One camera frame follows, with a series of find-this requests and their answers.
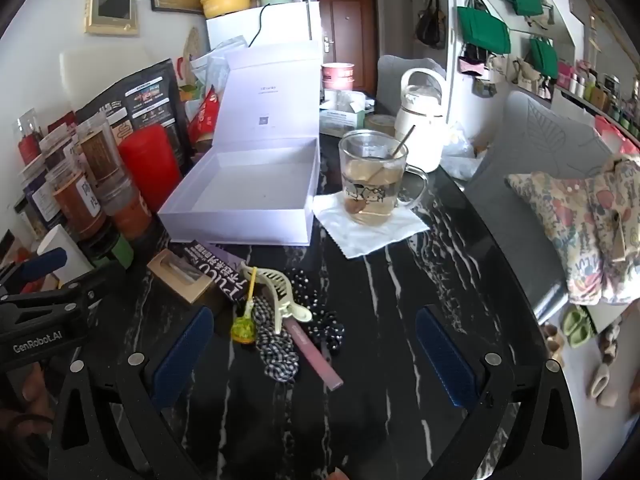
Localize clear plastic bag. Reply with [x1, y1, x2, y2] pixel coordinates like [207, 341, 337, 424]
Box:
[440, 122, 486, 181]

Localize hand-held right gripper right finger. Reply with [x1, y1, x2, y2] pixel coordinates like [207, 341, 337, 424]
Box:
[415, 305, 586, 480]

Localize red snack packet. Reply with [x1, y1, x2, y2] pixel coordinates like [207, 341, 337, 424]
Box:
[187, 85, 221, 143]

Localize clear jar dark powder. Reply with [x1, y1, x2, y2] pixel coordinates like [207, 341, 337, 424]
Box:
[40, 125, 83, 171]

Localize glass mug of tea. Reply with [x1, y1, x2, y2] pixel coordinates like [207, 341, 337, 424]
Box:
[338, 130, 430, 226]

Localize clear tissue pack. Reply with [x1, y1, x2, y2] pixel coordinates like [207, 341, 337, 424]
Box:
[319, 90, 376, 136]

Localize black lip gloss box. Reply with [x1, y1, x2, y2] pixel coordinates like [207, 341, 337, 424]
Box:
[170, 242, 251, 303]

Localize floral cloth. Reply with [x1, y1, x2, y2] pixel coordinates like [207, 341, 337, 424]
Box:
[506, 155, 640, 306]

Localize white paper napkin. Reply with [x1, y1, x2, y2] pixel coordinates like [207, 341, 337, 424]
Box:
[312, 191, 431, 260]

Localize purple box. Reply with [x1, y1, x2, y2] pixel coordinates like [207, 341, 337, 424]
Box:
[197, 244, 243, 276]

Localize beige slippers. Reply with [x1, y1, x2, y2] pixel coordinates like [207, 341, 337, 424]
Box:
[587, 365, 621, 408]

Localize small kraft box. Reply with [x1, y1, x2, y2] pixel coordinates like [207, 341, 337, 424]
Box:
[146, 249, 213, 305]

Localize grey chair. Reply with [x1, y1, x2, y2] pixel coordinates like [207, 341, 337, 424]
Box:
[376, 55, 448, 111]
[462, 91, 618, 321]

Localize green lollipop yellow stick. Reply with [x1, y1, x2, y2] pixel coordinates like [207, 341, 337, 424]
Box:
[230, 266, 258, 345]

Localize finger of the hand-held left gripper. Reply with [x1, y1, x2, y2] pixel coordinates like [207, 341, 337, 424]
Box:
[52, 263, 128, 313]
[0, 248, 68, 297]

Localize checkered scrunchie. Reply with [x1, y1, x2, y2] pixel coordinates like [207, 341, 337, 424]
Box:
[250, 295, 301, 385]

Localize pink lip gloss tube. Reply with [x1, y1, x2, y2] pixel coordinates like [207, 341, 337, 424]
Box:
[285, 317, 345, 392]

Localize white gift box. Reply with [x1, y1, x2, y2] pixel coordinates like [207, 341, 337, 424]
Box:
[157, 40, 323, 247]

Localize cream hair claw clip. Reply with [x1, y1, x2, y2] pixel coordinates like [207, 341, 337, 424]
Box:
[239, 262, 313, 333]

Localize green and black jar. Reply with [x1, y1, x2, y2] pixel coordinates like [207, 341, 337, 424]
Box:
[87, 232, 136, 268]

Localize brown door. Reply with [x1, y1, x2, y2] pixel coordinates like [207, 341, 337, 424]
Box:
[316, 0, 377, 96]

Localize row of bottles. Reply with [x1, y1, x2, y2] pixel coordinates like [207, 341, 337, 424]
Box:
[557, 60, 640, 141]

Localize wall intercom panel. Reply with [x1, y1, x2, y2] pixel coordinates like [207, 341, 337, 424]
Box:
[84, 0, 140, 36]

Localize black polka dot scrunchie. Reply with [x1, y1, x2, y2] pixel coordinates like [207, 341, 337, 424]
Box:
[306, 307, 346, 356]

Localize white fridge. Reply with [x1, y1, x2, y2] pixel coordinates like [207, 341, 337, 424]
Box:
[206, 1, 322, 53]

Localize person's left hand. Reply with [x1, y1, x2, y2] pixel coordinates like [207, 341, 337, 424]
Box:
[0, 366, 53, 441]

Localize metal stirring spoon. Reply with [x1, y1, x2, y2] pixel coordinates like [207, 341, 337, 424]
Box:
[350, 125, 417, 213]

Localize clear jar orange powder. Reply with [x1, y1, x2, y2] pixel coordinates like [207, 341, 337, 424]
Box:
[100, 175, 153, 241]

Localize green slippers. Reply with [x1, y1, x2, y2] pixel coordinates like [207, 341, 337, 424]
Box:
[562, 307, 593, 348]

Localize green tote bag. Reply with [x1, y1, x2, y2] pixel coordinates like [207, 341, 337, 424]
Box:
[457, 6, 512, 55]

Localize tall clear jar brown powder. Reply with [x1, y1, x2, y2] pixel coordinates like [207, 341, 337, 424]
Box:
[77, 115, 126, 196]

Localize red canister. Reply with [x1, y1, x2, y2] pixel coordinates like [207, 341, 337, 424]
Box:
[118, 125, 183, 213]

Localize brown hanging bag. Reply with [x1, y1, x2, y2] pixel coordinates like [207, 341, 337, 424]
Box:
[416, 0, 447, 50]

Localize black cable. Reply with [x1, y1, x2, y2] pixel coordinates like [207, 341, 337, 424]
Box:
[248, 4, 271, 48]

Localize black coffee bag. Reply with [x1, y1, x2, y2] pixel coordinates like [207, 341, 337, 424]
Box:
[75, 58, 193, 171]

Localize white plastic packets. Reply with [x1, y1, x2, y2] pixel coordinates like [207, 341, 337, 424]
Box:
[190, 37, 248, 91]

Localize pink bowls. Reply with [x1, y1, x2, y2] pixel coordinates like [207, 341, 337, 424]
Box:
[321, 62, 356, 92]

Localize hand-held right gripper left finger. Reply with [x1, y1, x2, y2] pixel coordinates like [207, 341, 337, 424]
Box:
[47, 305, 216, 480]

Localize white electric kettle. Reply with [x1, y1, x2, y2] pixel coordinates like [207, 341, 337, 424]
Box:
[394, 67, 447, 173]

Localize black beaded hair clip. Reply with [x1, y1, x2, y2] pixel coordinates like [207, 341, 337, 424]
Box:
[285, 269, 326, 311]

